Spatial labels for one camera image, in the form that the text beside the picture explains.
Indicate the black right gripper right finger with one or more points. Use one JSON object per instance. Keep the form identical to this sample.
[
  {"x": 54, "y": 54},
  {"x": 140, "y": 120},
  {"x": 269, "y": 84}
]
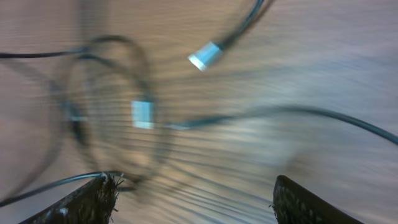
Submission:
[{"x": 294, "y": 204}]

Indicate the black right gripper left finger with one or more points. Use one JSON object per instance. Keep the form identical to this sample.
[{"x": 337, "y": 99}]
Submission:
[{"x": 92, "y": 203}]

